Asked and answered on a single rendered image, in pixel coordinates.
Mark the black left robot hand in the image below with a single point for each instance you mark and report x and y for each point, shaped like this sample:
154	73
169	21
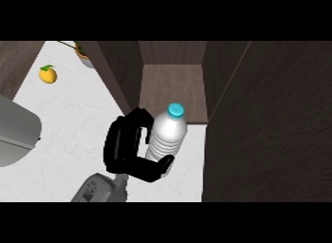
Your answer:
121	148

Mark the clear water bottle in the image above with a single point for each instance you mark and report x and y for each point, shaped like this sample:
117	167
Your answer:
169	134

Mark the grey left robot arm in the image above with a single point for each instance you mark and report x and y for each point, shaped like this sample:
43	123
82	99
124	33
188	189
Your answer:
98	190

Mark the dark brown wooden cabinet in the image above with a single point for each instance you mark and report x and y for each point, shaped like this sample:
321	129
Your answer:
173	85

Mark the dark brown cabinet door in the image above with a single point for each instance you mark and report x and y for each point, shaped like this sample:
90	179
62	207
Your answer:
281	126

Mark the grey rounded appliance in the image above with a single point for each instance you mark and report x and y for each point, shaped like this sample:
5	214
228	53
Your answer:
6	133

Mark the yellow lemon with green leaf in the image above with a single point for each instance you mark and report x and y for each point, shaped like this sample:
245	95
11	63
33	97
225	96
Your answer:
48	76

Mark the potted green plant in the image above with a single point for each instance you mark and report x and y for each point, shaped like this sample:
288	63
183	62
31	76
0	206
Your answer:
84	57

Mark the brown wooden panel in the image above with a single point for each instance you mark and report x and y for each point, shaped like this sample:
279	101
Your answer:
6	63

